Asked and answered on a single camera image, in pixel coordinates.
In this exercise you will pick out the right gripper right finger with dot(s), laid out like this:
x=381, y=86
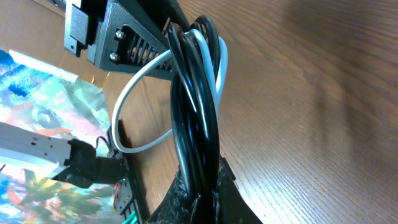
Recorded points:
x=225, y=206

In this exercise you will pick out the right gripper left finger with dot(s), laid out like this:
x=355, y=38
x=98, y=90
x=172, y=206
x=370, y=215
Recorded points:
x=133, y=33

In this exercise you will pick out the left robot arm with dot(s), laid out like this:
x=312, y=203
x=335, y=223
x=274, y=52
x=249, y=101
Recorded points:
x=71, y=161

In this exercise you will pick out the colourful patterned cloth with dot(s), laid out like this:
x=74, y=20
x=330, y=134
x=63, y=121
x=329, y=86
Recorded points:
x=44, y=109

